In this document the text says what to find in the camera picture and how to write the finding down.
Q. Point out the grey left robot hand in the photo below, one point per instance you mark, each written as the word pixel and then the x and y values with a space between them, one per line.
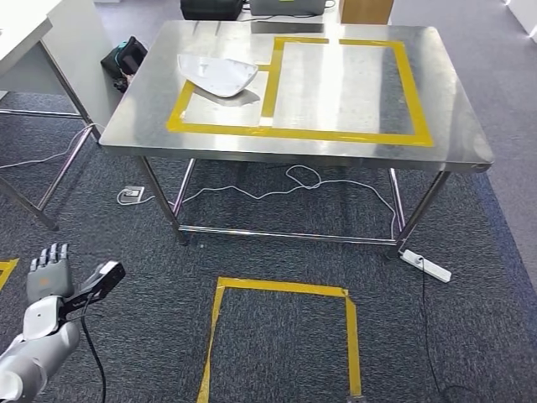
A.
pixel 50 278

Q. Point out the white plastic body panel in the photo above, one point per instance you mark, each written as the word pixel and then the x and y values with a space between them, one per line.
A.
pixel 218 75

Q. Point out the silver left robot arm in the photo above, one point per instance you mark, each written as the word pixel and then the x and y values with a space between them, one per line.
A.
pixel 38 350

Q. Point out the yellow workbench tape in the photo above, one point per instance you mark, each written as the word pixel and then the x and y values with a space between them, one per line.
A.
pixel 415 94

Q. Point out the steel workbench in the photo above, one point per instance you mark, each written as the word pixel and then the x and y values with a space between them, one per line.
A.
pixel 444 111

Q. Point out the yellow floor tape square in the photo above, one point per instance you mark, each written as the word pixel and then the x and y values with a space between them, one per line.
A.
pixel 6 271
pixel 277 286

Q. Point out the white floor socket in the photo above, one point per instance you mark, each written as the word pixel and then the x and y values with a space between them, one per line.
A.
pixel 134 193

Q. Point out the black bag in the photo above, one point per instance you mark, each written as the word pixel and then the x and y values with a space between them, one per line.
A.
pixel 126 61

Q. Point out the white desk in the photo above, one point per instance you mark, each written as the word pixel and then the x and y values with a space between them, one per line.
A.
pixel 21 28

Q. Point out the black carrying case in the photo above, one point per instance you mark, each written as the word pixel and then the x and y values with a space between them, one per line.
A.
pixel 212 8

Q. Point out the grey laptop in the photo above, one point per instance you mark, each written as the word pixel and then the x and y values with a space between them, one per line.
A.
pixel 287 5

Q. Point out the brown cardboard box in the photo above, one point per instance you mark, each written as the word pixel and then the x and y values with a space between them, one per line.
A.
pixel 365 10

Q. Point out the white power strip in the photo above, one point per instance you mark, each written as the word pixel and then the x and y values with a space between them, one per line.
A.
pixel 428 268

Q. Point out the white glossy platform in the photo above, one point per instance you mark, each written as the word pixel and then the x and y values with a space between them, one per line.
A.
pixel 524 14

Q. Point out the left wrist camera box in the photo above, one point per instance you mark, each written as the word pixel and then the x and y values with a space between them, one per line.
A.
pixel 107 278

